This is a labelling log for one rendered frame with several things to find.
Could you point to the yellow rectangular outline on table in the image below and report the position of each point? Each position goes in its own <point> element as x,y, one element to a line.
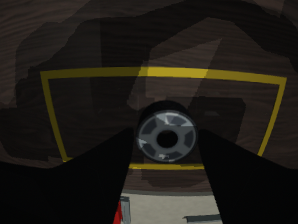
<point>164,72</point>

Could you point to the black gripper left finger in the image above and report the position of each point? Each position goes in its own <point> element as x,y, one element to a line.
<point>85,190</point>

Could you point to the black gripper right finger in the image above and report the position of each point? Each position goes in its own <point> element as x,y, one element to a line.
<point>247,188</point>

